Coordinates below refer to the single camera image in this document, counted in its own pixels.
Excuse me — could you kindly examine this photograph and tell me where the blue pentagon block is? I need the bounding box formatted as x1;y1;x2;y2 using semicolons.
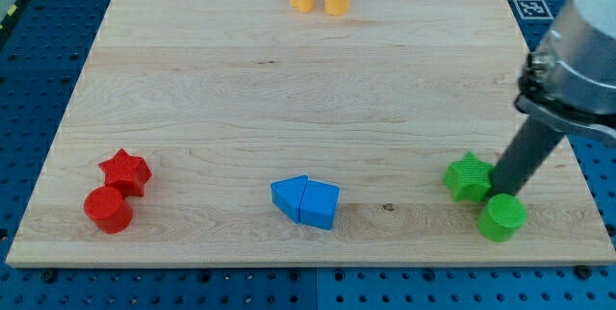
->
299;180;340;230

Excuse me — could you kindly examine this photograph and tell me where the wooden board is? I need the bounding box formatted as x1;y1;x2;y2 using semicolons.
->
7;0;615;269

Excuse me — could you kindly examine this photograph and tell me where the red star block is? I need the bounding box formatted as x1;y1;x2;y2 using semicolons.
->
98;148;152;197

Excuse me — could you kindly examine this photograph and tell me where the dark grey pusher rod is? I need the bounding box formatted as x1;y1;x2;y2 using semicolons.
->
489;117;564;196

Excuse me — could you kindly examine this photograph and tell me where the yellow black hazard tape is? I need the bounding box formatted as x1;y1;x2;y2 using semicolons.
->
1;0;32;34

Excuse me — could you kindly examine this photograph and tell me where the blue triangle block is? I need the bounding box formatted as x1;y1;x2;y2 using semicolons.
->
270;175;309;223

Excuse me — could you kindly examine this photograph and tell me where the green cylinder block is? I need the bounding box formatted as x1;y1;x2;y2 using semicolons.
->
477;194;527;243

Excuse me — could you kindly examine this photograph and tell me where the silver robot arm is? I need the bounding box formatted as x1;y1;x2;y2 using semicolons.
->
515;0;615;147

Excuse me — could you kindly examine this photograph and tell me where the red cylinder block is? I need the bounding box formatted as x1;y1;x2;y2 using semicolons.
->
83;186;133;234

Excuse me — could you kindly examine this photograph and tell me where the green star block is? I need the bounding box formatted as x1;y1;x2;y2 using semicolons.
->
443;152;494;202

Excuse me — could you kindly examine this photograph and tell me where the white fiducial marker tag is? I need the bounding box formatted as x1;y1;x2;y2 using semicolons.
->
513;0;553;20

